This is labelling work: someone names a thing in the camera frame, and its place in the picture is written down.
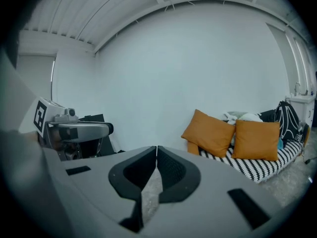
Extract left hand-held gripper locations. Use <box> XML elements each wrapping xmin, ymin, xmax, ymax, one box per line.
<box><xmin>33</xmin><ymin>97</ymin><xmax>114</xmax><ymax>145</ymax></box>

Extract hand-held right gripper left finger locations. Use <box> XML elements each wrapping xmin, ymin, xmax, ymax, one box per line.
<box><xmin>108</xmin><ymin>145</ymin><xmax>158</xmax><ymax>233</ymax></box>

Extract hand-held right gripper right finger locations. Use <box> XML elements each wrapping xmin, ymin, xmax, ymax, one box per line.
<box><xmin>157</xmin><ymin>145</ymin><xmax>202</xmax><ymax>204</ymax></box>

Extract person's left hand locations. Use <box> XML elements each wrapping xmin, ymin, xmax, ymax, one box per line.
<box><xmin>44</xmin><ymin>127</ymin><xmax>63</xmax><ymax>151</ymax></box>

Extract white green blanket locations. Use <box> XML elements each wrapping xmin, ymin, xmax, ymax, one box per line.
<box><xmin>222</xmin><ymin>111</ymin><xmax>264</xmax><ymax>146</ymax></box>

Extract person's grey striped shirt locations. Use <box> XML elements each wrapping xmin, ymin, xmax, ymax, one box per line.
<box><xmin>0</xmin><ymin>48</ymin><xmax>62</xmax><ymax>238</ymax></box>

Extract black backpack with white lines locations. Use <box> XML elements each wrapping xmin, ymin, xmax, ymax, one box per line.
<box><xmin>273</xmin><ymin>100</ymin><xmax>310</xmax><ymax>142</ymax></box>

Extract white cabinet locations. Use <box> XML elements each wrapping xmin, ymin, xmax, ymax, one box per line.
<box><xmin>284</xmin><ymin>93</ymin><xmax>317</xmax><ymax>135</ymax></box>

